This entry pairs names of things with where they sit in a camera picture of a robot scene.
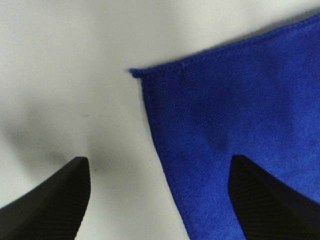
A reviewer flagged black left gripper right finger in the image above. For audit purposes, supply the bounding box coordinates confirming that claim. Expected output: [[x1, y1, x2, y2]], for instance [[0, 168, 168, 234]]
[[228, 155, 320, 240]]

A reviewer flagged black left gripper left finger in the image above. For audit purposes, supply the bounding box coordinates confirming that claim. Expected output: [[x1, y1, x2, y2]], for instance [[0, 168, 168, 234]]
[[0, 157, 90, 240]]

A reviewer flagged blue towel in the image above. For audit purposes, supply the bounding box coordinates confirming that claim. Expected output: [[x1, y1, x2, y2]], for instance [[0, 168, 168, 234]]
[[130, 14, 320, 240]]

